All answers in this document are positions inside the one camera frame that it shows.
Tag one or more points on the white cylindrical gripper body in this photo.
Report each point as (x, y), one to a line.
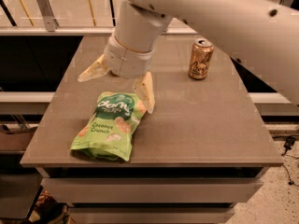
(127, 61)

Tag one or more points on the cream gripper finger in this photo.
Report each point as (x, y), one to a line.
(96, 70)
(143, 88)

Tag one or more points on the green rice chip bag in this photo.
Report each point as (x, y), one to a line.
(108, 133)

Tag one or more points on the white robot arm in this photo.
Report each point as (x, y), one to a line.
(275, 60)

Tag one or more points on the gold soda can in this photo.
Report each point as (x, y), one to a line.
(201, 55)

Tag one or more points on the grey table drawer unit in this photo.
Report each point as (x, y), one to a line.
(203, 150)

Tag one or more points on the glass railing with metal posts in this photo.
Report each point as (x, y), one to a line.
(56, 10)

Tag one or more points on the cardboard box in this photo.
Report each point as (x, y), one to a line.
(15, 139)

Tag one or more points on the black power adapter with cable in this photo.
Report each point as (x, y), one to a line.
(288, 145)

